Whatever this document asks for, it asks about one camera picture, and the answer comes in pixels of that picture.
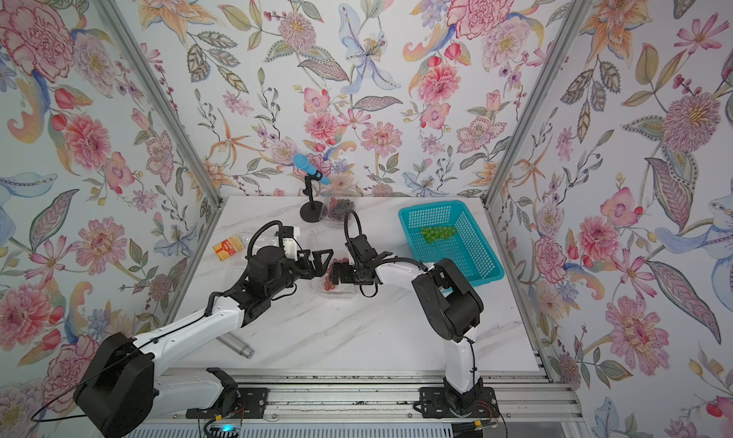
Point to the green grape bunch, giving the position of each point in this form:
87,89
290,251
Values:
432,234

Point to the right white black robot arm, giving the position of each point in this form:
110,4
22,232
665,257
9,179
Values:
452,309

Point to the blue microphone on black stand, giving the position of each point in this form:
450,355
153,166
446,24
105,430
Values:
311,211

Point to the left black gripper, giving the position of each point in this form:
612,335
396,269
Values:
319,267

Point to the aluminium rail base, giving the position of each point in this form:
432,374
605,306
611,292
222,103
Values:
514,403

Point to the teal plastic mesh basket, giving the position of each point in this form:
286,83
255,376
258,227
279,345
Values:
469,249

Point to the clear clamshell container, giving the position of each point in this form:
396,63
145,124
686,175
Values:
257,246
323,213
317,288

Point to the clear clamshell container front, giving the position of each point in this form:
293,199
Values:
323,213

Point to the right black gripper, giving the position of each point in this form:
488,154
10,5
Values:
345,275

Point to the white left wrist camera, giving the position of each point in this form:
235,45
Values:
290,236

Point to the orange yellow snack packet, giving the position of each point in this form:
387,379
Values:
229,247

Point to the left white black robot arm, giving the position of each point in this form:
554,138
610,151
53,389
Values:
126,382

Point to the grey metal cylinder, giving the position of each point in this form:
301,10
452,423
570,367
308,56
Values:
237,345

